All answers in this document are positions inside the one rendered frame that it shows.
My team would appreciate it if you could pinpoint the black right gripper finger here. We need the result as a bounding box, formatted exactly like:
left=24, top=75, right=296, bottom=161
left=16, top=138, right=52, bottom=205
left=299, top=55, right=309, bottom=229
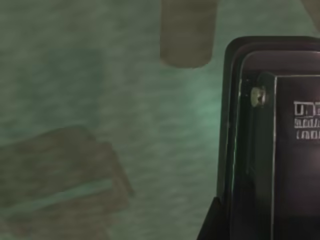
left=195, top=196, right=230, bottom=240

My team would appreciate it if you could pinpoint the brown rectangular wooden block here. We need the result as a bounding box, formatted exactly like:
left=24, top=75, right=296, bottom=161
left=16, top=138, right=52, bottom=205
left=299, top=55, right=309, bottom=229
left=0, top=124, right=136, bottom=240

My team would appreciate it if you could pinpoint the brown cylindrical block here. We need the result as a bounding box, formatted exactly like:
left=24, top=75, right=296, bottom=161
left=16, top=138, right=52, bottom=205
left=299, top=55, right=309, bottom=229
left=159, top=0, right=219, bottom=69

